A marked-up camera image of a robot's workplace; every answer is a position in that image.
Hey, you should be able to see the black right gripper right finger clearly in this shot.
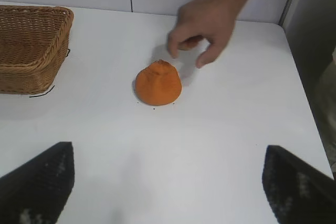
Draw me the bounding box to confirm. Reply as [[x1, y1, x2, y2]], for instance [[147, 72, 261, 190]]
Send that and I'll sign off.
[[261, 144, 336, 224]]

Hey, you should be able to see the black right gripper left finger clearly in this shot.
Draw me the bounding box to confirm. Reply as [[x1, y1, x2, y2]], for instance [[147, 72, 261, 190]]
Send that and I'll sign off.
[[0, 141, 76, 224]]

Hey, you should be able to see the brown wicker basket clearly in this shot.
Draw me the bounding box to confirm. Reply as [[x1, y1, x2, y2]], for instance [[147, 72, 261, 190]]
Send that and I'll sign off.
[[0, 5, 75, 95]]

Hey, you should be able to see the person's bare hand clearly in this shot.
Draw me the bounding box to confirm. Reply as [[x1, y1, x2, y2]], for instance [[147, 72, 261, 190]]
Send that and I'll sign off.
[[167, 0, 246, 69]]

